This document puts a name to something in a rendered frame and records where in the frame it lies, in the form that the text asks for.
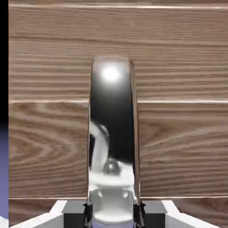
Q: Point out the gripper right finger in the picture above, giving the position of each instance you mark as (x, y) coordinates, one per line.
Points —
(156, 215)

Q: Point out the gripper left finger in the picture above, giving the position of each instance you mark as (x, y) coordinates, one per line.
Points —
(71, 215)

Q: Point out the light wood cabinet door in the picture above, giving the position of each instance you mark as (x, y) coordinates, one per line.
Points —
(178, 142)

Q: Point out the light wood cabinet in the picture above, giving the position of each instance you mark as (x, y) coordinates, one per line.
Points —
(44, 53)

